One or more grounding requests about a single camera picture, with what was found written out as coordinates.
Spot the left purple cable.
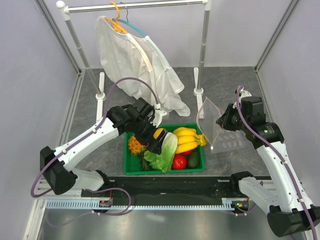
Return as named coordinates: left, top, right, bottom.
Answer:
left=30, top=76, right=161, bottom=199

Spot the green plastic lettuce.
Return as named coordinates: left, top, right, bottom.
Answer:
left=143, top=132, right=178, bottom=173

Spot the red tomato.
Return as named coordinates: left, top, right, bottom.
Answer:
left=171, top=154, right=187, bottom=170

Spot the orange plastic pineapple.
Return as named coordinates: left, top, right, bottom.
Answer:
left=127, top=135, right=151, bottom=172

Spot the yellow lemon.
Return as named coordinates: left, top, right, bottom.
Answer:
left=153, top=128, right=168, bottom=140

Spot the silver white clothes rack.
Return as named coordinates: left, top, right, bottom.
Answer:
left=56, top=0, right=212, bottom=121

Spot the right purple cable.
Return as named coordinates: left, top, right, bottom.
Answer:
left=235, top=85, right=317, bottom=240

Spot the red fruit under bananas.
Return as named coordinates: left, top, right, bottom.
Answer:
left=181, top=149, right=194, bottom=156

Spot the yellow banana bunch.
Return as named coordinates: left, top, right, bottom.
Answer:
left=173, top=127, right=208, bottom=154

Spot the white garment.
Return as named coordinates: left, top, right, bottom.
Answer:
left=96, top=16, right=191, bottom=117

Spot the green plastic tray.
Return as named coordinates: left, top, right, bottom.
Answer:
left=123, top=123, right=206, bottom=176

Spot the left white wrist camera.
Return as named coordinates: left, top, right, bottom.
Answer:
left=151, top=103, right=168, bottom=127

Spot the white slotted cable duct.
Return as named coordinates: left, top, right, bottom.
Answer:
left=45, top=199, right=236, bottom=211

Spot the teal clothes hanger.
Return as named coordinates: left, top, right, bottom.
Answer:
left=118, top=2, right=150, bottom=39

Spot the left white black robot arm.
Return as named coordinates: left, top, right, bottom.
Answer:
left=40, top=98, right=168, bottom=197

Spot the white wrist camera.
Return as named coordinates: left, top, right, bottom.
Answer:
left=151, top=103, right=168, bottom=127
left=235, top=88, right=252, bottom=104

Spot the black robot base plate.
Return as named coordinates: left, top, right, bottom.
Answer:
left=80, top=175, right=260, bottom=207

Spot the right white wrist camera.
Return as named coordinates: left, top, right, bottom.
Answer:
left=235, top=88, right=252, bottom=104

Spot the dark green avocado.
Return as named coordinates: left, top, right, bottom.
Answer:
left=187, top=151, right=200, bottom=169

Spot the purple cable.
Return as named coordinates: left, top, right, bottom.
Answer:
left=30, top=76, right=161, bottom=199
left=235, top=85, right=317, bottom=240

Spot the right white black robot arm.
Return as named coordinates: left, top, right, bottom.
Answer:
left=216, top=91, right=320, bottom=240

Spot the clear dotted zip top bag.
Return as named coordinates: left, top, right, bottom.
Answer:
left=196, top=97, right=245, bottom=154

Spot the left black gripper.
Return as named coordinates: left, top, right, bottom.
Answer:
left=132, top=117, right=168, bottom=155

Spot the orange clothes hanger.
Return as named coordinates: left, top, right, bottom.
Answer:
left=104, top=1, right=128, bottom=34

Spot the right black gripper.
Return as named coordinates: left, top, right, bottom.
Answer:
left=216, top=102, right=250, bottom=131

